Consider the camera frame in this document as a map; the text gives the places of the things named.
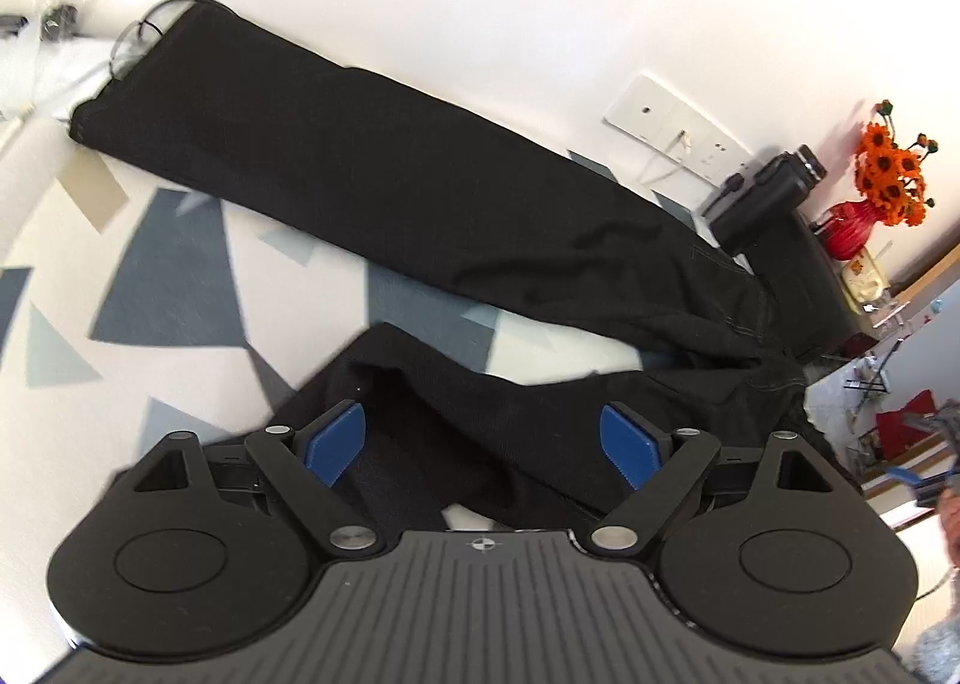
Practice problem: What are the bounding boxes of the black denim jeans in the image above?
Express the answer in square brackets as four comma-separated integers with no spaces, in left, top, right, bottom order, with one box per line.
[70,3,828,536]

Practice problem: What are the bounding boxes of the person right hand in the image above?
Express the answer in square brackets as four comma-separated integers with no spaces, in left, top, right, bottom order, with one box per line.
[937,489,960,569]

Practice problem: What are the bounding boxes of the white wall socket panel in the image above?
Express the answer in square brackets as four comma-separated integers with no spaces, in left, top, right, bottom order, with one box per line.
[604,76,754,185]

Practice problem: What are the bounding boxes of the black power plug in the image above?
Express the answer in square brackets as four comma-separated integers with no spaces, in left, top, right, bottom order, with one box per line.
[701,172,745,219]

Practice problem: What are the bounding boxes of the red vase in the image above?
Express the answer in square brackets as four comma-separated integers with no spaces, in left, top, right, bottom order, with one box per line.
[812,200,880,262]

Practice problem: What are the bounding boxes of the orange artificial flowers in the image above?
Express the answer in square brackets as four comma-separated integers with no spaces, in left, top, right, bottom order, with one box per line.
[854,99,940,227]

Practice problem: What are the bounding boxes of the geometric pattern tablecloth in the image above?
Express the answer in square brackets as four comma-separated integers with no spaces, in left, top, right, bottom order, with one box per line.
[0,120,752,491]

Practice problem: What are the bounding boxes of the black thermos bottle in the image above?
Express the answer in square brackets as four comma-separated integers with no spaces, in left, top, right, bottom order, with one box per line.
[709,145,827,255]

